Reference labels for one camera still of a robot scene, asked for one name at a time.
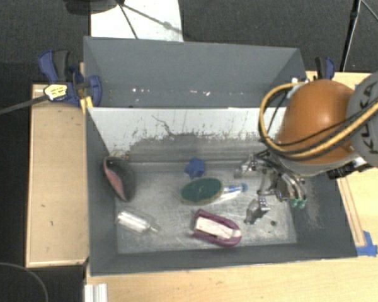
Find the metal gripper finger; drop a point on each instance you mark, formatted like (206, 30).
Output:
(259, 209)
(251, 168)

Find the clear tube with blue cap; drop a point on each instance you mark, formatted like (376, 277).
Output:
(234, 190)

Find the purple stapler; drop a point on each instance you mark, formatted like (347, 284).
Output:
(215, 228)

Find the green round sponge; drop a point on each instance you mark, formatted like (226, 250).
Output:
(201, 191)

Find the blue star-shaped toy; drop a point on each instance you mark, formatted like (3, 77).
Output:
(195, 168)

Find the grey metal bin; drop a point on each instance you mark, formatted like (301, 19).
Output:
(189, 74)

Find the clear plastic bottle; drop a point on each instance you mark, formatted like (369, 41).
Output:
(134, 221)

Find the black and pink shoe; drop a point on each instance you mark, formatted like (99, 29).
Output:
(121, 178)

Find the pale wood board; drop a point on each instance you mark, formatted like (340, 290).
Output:
(58, 175)

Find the black cylinder on white bracket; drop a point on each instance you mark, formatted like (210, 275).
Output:
(337, 172)

